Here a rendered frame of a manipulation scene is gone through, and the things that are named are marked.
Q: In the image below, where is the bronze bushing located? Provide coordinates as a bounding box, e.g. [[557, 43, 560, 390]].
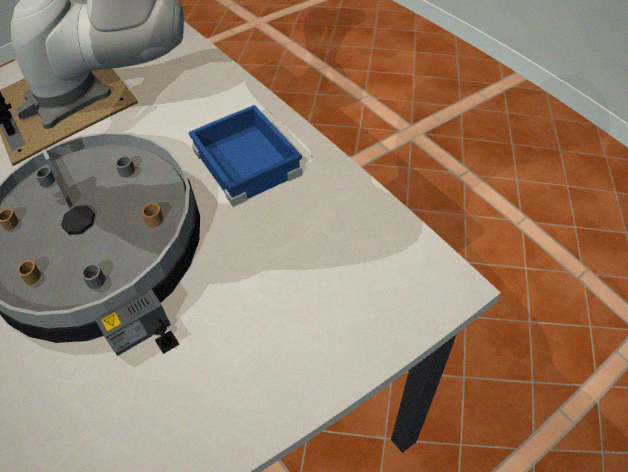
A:
[[18, 260, 41, 285], [142, 203, 164, 228], [0, 208, 18, 231]]

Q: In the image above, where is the grey metal ring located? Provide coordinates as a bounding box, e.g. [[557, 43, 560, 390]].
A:
[[115, 156, 135, 177], [36, 166, 55, 187], [81, 263, 105, 289]]

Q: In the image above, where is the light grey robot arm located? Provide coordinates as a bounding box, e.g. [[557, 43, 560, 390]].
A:
[[11, 0, 184, 129]]

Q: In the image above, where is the blue crate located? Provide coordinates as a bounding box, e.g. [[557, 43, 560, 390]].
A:
[[188, 105, 303, 207]]

